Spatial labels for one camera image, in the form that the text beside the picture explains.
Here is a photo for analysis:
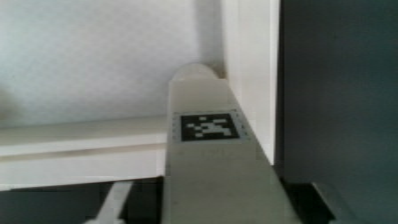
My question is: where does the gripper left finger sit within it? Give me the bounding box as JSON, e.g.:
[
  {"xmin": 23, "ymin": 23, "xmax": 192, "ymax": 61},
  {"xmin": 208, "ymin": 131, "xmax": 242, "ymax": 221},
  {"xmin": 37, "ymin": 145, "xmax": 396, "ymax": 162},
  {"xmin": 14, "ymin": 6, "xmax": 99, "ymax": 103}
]
[{"xmin": 83, "ymin": 181, "xmax": 133, "ymax": 224}]

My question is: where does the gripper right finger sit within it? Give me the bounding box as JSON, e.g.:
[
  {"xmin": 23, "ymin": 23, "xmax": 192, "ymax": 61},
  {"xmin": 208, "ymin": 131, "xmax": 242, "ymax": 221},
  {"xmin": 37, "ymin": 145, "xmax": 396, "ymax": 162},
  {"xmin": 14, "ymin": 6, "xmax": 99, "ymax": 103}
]
[{"xmin": 313, "ymin": 182, "xmax": 362, "ymax": 224}]

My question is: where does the white desk leg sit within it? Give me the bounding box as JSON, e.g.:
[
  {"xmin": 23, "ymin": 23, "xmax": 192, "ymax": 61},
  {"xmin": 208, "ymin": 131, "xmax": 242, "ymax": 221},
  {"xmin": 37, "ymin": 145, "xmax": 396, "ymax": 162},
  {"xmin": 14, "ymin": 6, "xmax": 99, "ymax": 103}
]
[{"xmin": 162, "ymin": 64, "xmax": 300, "ymax": 224}]

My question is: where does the white desk top tray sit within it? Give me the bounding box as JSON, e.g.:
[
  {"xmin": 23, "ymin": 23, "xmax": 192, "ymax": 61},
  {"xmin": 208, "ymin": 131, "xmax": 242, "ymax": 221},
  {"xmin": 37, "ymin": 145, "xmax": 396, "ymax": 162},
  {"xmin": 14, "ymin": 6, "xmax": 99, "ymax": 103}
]
[{"xmin": 0, "ymin": 0, "xmax": 281, "ymax": 192}]

